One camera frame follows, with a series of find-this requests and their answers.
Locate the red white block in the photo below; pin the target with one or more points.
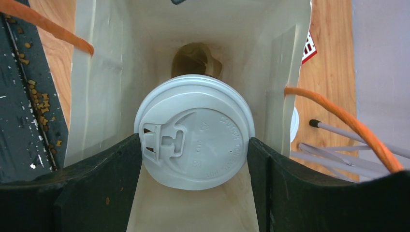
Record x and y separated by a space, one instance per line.
309 49

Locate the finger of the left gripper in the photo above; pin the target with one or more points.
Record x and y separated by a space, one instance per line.
177 2

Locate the brown paper bag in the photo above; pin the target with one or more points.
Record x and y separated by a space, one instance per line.
122 49

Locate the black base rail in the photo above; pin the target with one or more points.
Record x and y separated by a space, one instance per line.
33 130

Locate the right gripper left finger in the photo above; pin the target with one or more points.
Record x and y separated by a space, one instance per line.
92 195

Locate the tripod stand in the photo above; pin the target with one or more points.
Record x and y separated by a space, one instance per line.
336 159

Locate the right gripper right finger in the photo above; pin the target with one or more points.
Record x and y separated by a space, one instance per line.
290 197

